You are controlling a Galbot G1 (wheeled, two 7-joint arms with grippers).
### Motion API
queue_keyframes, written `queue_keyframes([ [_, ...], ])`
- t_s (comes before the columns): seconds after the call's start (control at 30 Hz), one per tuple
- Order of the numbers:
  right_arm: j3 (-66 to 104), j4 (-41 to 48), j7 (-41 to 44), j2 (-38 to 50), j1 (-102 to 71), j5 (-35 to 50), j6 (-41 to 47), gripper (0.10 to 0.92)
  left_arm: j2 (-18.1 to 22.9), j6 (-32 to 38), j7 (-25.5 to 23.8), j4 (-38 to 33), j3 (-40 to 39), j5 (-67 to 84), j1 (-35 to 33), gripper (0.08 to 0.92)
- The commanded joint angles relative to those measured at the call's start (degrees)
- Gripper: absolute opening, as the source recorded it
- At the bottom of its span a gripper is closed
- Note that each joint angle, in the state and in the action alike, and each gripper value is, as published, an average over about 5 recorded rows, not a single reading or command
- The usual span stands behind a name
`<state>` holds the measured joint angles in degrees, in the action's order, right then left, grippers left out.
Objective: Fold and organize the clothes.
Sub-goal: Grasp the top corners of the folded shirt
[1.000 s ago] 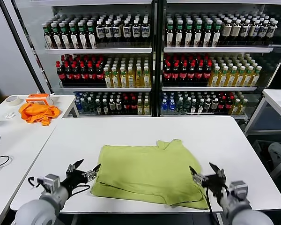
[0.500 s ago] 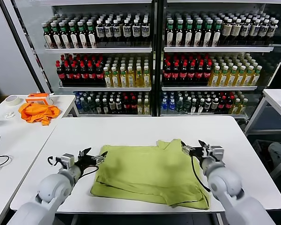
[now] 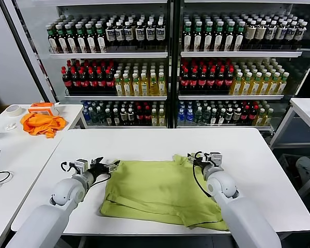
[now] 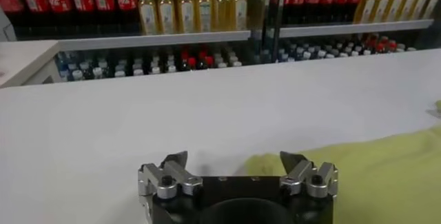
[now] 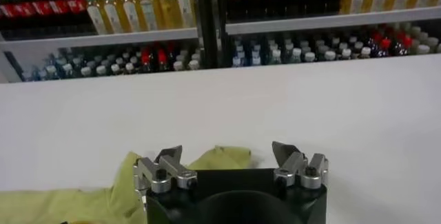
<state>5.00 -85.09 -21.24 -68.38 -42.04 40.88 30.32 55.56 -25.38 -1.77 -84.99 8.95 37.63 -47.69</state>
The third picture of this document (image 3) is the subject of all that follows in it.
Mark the beige masking tape roll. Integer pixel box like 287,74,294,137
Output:
5,104,23,117

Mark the dark cabinet door post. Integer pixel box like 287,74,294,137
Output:
0,0,59,103

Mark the black plastic crate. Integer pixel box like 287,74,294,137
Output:
277,153,310,191

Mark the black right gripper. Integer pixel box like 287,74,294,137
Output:
187,152,210,169

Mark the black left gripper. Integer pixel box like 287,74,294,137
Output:
87,156,121,179

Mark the white cap blue label bottle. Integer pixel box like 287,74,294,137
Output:
105,22,116,48
265,20,277,47
115,21,125,48
293,22,307,45
145,21,156,48
285,22,297,46
156,21,166,48
135,21,146,48
123,21,134,48
275,21,287,47

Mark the orange and white box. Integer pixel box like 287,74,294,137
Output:
28,102,60,116

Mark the green cap brown drink bottle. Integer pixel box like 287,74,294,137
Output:
193,21,204,52
204,21,214,52
46,24,58,54
74,23,87,54
85,23,97,53
213,21,224,52
224,21,235,52
234,21,245,52
65,23,78,54
183,21,193,52
95,22,106,53
55,24,68,54

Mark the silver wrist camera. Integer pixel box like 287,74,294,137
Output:
73,159,88,173
209,153,223,167

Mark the grey white bag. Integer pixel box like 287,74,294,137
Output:
296,156,310,181

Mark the thin black device cable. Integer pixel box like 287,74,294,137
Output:
0,159,11,189

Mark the black left camera cable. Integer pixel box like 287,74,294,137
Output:
61,161,75,173

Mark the white cap beige label bottle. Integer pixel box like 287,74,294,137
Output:
244,20,256,47
254,20,267,47

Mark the red cap cola bottle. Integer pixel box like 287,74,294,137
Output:
240,104,250,126
144,105,152,126
80,67,90,90
105,67,115,90
61,66,72,90
224,68,235,90
216,68,225,90
71,67,81,90
198,68,208,90
190,68,199,90
207,68,217,90
135,105,144,126
249,104,258,126
180,68,191,90
97,67,106,90
88,67,98,90

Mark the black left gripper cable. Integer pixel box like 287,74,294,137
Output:
91,173,112,185

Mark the white side table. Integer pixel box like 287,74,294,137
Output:
0,136,64,248
0,103,88,145
269,97,310,150

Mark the yellow-green T-shirt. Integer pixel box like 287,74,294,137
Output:
100,153,229,231

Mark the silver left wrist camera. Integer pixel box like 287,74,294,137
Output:
73,159,88,173

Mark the right drinks shelf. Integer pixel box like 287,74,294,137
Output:
55,0,310,129

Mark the crumpled orange cloth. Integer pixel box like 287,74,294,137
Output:
20,113,68,139

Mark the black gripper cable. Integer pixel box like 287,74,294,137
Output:
192,165,212,198
91,173,112,185

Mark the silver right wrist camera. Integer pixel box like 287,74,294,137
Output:
209,153,223,167

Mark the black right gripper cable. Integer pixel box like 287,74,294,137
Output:
192,165,212,198

